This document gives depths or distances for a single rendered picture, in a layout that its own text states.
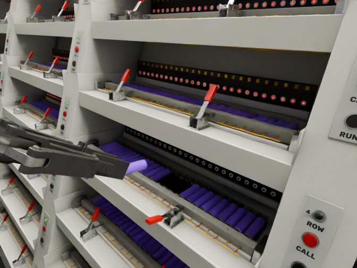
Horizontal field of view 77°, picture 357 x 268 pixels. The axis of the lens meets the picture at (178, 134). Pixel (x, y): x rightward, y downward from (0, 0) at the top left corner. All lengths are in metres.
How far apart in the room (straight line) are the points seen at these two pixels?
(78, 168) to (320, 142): 0.30
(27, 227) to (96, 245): 0.48
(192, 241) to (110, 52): 0.59
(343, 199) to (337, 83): 0.14
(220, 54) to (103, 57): 0.36
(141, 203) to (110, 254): 0.21
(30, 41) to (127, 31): 0.87
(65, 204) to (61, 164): 0.59
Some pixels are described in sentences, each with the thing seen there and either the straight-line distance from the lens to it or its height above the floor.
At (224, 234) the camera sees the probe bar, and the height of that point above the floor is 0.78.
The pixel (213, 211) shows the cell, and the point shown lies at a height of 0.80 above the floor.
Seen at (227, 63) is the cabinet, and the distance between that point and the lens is 0.64.
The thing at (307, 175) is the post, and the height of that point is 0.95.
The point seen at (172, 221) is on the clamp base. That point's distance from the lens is 0.48.
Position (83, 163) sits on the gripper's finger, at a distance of 0.30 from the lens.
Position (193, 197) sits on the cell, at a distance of 0.53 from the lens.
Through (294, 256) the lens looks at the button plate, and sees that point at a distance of 0.38.
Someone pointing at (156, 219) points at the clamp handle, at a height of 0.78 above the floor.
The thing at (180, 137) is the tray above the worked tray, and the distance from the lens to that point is 0.44.
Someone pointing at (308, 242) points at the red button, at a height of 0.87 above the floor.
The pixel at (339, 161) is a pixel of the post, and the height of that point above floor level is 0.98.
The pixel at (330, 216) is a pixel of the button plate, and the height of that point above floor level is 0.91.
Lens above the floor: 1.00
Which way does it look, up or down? 8 degrees down
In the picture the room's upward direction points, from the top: 15 degrees clockwise
